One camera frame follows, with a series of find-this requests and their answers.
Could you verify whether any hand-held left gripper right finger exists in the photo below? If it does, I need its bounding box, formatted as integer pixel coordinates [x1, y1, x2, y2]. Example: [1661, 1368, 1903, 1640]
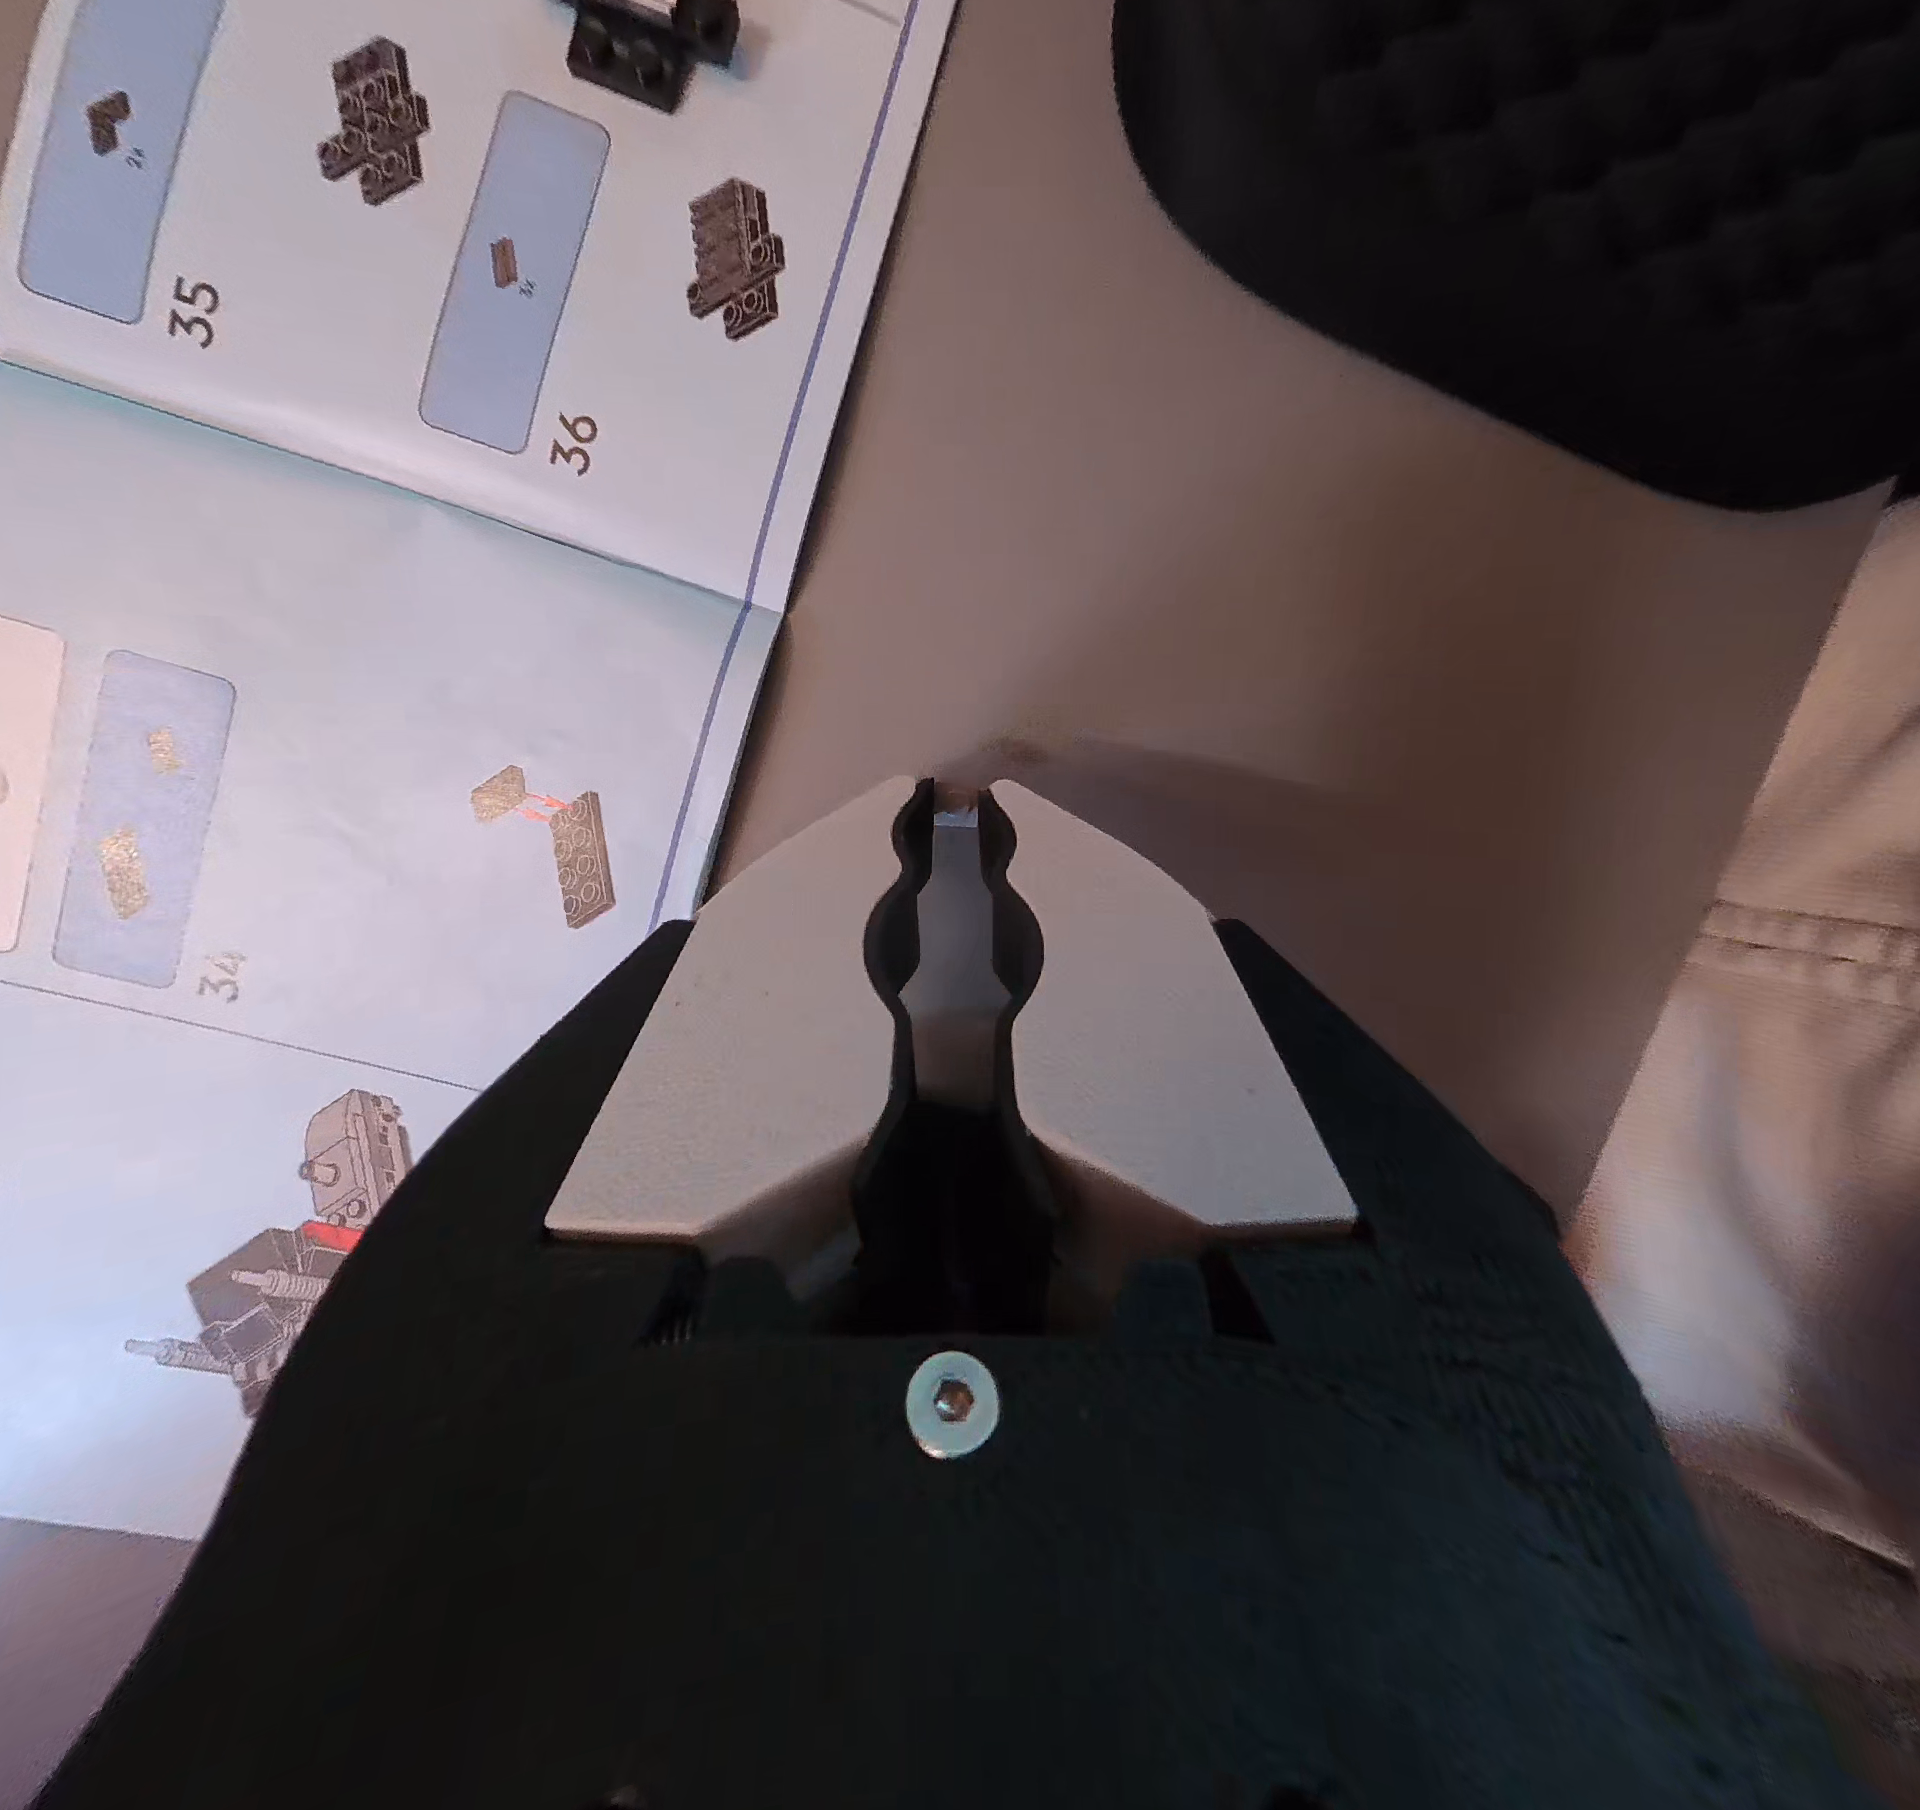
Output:
[979, 779, 1362, 1254]

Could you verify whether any black lego plate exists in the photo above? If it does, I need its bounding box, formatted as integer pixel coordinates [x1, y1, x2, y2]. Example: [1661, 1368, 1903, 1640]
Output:
[514, 0, 743, 114]

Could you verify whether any open lego instruction booklet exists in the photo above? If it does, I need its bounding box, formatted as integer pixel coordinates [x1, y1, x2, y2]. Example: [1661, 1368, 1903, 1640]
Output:
[0, 0, 993, 1545]

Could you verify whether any black quilted case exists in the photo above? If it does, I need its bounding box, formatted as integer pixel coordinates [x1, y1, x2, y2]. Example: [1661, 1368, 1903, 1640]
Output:
[1111, 0, 1920, 517]

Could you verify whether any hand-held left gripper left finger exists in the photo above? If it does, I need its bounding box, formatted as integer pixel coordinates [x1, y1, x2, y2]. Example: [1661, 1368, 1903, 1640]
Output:
[545, 779, 923, 1275]

